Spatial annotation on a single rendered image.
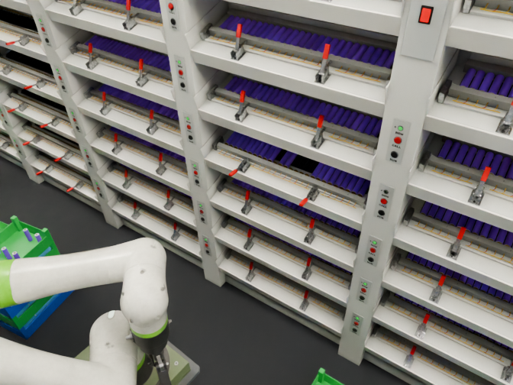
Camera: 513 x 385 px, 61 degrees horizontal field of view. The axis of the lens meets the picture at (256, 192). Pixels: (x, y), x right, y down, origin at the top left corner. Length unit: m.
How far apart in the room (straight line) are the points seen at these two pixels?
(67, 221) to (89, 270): 1.49
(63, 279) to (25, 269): 0.09
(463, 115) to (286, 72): 0.45
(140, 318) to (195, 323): 0.98
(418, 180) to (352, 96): 0.28
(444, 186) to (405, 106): 0.24
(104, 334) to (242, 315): 0.80
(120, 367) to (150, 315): 0.29
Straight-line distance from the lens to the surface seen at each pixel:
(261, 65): 1.24
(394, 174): 1.18
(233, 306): 2.04
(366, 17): 1.04
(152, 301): 1.04
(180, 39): 1.38
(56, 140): 2.56
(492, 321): 1.47
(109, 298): 2.19
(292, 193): 1.40
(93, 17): 1.71
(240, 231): 1.82
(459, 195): 1.18
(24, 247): 2.09
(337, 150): 1.25
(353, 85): 1.14
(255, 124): 1.35
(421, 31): 1.00
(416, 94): 1.05
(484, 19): 1.01
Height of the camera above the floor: 1.68
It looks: 41 degrees down
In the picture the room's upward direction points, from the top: 2 degrees counter-clockwise
